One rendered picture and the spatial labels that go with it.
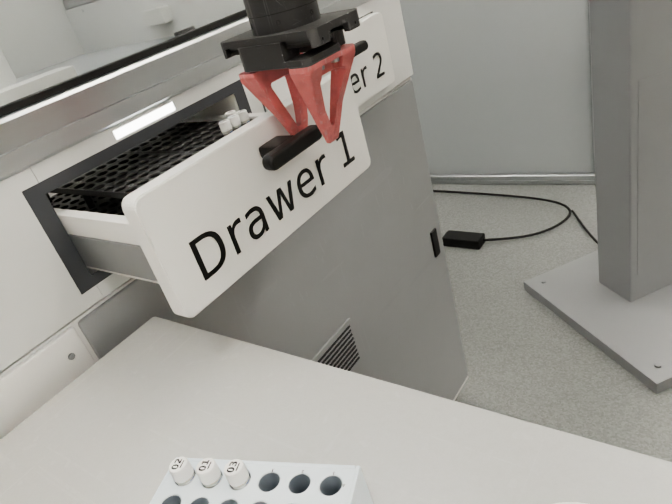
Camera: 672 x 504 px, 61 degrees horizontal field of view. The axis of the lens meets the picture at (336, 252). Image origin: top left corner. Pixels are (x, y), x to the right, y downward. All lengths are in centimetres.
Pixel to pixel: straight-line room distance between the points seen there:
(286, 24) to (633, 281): 131
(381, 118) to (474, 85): 136
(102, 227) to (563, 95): 190
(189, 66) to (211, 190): 24
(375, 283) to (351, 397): 56
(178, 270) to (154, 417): 12
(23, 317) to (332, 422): 31
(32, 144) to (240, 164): 19
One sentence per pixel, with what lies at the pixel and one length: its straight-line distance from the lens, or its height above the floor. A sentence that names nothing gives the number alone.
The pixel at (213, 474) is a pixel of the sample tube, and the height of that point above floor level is 80.
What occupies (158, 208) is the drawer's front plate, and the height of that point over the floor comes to 91.
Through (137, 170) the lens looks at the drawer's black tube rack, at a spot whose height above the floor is 90.
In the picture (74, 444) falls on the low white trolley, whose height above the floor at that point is 76.
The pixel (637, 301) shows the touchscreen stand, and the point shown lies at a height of 4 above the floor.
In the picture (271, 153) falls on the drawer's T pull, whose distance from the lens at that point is 48.
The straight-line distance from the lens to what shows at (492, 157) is 240.
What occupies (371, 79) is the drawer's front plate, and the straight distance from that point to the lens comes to 92.
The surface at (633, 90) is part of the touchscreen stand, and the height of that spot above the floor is 60.
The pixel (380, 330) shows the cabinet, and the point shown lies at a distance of 102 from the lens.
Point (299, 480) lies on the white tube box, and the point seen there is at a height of 79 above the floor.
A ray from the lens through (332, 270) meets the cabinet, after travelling 87.
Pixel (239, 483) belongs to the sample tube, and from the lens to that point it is 36.
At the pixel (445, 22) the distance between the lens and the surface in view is 228.
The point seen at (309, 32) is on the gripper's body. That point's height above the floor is 100.
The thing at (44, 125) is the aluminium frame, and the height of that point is 97.
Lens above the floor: 106
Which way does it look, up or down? 29 degrees down
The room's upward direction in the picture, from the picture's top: 17 degrees counter-clockwise
